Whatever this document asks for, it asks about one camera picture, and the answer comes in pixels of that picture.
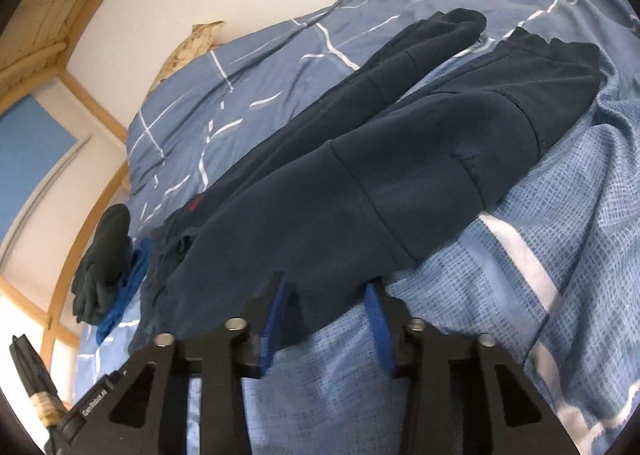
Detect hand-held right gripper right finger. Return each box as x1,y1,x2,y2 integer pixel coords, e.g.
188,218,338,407
364,281,582,455

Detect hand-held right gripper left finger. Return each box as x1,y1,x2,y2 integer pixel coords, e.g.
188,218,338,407
47,272,301,455

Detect navy blue pants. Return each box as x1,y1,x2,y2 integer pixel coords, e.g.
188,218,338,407
127,9,603,357

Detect bright blue folded garment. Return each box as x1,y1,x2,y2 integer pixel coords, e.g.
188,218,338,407
95,237,153,344

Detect dark grey folded garment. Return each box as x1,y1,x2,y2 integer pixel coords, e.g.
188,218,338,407
71,203,133,325

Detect blue checked duvet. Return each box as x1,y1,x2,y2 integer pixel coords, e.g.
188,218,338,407
75,0,640,455

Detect tan patterned pillow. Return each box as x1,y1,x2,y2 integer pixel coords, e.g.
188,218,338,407
150,21,227,90

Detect blue roller blind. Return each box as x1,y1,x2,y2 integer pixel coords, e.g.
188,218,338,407
0,95,81,242

